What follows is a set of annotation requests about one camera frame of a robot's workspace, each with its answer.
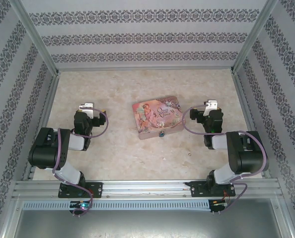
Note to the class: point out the small blue padlock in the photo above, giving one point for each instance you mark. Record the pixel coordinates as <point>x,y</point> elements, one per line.
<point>161,134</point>

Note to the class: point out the pink illustrated tin box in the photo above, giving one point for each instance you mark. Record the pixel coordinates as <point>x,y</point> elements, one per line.
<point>157,116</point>

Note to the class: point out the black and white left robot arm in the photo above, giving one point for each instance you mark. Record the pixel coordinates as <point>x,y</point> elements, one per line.
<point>45,148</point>

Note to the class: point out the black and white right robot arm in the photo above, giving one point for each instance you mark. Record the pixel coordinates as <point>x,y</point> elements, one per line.
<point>249,158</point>

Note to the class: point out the grey sheet metal panel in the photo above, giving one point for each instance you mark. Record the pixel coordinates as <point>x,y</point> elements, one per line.
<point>147,223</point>

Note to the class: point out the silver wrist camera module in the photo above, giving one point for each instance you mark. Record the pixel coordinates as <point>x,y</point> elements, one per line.
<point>88,107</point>

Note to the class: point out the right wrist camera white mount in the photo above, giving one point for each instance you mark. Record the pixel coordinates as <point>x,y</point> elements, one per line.
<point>209,107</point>

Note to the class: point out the aluminium side floor rail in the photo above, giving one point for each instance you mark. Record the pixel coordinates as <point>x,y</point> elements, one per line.
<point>246,111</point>
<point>44,124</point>

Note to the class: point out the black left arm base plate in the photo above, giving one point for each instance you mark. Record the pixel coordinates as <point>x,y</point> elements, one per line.
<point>97,189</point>

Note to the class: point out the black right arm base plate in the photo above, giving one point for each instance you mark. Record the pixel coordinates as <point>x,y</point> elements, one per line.
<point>198,188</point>

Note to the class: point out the aluminium frame post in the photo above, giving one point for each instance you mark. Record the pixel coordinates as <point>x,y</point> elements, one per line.
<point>254,37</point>
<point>35,37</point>

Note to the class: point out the aluminium mounting rail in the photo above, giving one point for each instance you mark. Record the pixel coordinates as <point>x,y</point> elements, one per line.
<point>142,188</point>

